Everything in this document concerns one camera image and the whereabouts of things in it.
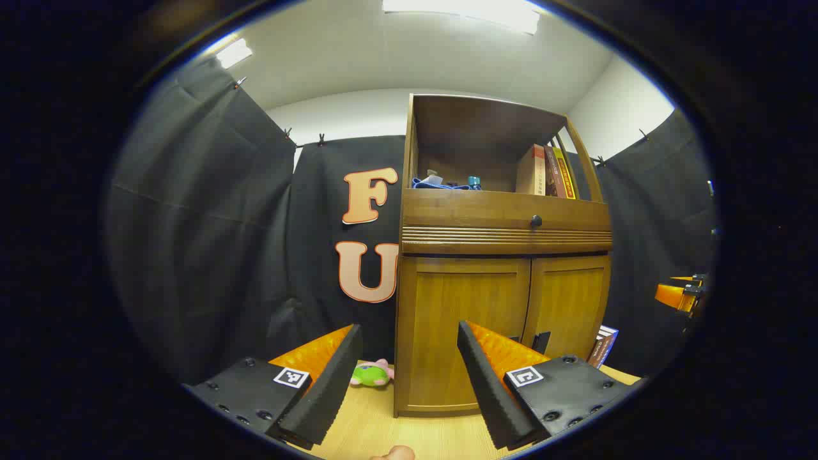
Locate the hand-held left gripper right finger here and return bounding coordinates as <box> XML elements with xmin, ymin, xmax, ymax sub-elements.
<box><xmin>457</xmin><ymin>320</ymin><xmax>643</xmax><ymax>451</ymax></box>

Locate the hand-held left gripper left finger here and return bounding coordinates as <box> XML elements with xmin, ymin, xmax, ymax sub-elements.
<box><xmin>182</xmin><ymin>323</ymin><xmax>364</xmax><ymax>451</ymax></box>

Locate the wooden double-door shoe cabinet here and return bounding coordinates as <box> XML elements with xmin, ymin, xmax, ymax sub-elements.
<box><xmin>393</xmin><ymin>94</ymin><xmax>614</xmax><ymax>419</ymax></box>

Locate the green plush toy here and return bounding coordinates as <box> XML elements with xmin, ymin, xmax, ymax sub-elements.
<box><xmin>350</xmin><ymin>359</ymin><xmax>395</xmax><ymax>388</ymax></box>

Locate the dark red box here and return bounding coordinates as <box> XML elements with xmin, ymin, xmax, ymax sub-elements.
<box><xmin>588</xmin><ymin>325</ymin><xmax>619</xmax><ymax>369</ymax></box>

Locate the yellow book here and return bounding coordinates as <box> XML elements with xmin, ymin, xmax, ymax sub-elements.
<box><xmin>553</xmin><ymin>147</ymin><xmax>580</xmax><ymax>200</ymax></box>

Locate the tan book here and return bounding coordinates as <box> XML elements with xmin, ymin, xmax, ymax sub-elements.
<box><xmin>515</xmin><ymin>144</ymin><xmax>547</xmax><ymax>196</ymax></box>

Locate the black backdrop cloth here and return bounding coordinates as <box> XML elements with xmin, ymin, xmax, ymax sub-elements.
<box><xmin>105</xmin><ymin>57</ymin><xmax>716</xmax><ymax>385</ymax></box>

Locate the small ceiling light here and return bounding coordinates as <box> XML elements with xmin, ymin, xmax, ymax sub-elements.
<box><xmin>216</xmin><ymin>38</ymin><xmax>254</xmax><ymax>70</ymax></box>

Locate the long ceiling light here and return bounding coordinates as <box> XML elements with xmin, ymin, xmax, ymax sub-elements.
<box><xmin>382</xmin><ymin>0</ymin><xmax>541</xmax><ymax>35</ymax></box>

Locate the blue strap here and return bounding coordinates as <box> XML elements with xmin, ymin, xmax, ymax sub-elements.
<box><xmin>412</xmin><ymin>169</ymin><xmax>467</xmax><ymax>190</ymax></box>

